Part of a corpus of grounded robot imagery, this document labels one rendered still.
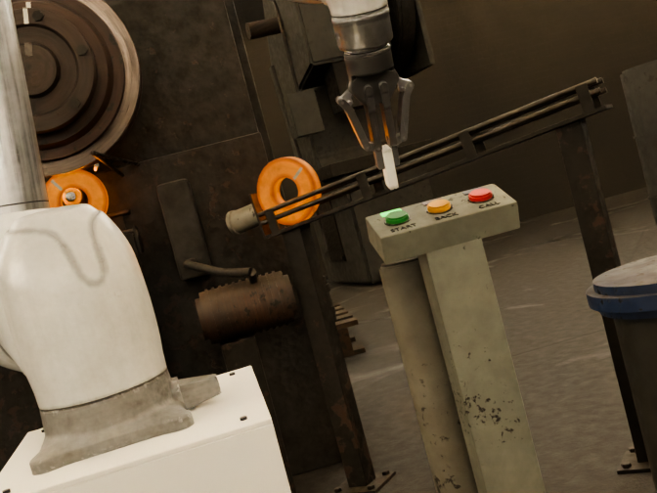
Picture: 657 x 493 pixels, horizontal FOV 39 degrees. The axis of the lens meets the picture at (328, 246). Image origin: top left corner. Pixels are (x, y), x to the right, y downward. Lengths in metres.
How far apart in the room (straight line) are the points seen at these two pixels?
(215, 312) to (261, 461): 1.11
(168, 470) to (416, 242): 0.69
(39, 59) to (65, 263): 1.20
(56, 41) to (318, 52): 4.30
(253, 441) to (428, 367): 0.76
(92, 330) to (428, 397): 0.83
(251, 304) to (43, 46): 0.75
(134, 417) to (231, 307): 1.03
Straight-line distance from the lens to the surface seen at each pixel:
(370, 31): 1.42
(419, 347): 1.69
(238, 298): 2.07
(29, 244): 1.06
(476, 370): 1.57
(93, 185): 2.26
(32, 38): 2.23
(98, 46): 2.24
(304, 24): 6.41
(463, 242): 1.54
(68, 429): 1.08
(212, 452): 0.99
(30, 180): 1.27
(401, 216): 1.54
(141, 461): 0.99
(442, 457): 1.74
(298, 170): 2.06
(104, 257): 1.06
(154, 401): 1.08
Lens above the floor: 0.67
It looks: 3 degrees down
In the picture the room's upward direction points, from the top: 15 degrees counter-clockwise
